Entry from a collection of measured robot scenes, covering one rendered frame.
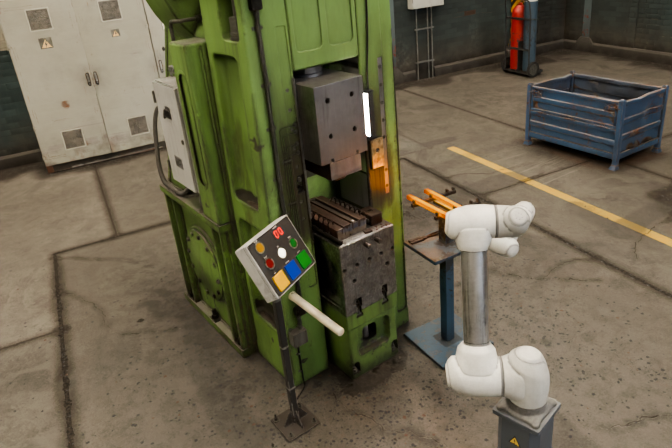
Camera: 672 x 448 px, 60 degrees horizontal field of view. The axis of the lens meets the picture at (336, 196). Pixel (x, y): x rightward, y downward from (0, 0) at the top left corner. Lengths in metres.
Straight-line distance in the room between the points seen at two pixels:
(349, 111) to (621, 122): 3.85
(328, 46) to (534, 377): 1.78
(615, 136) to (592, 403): 3.41
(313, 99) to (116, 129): 5.47
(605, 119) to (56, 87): 6.23
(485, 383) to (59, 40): 6.55
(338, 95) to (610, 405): 2.18
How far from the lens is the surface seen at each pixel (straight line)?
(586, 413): 3.52
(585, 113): 6.54
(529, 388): 2.45
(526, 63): 10.24
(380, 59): 3.21
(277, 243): 2.73
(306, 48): 2.92
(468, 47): 10.88
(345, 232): 3.13
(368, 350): 3.57
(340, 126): 2.92
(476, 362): 2.40
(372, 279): 3.31
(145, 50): 7.95
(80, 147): 8.09
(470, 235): 2.30
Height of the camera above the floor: 2.41
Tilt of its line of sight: 24 degrees down
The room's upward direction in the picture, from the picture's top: 6 degrees counter-clockwise
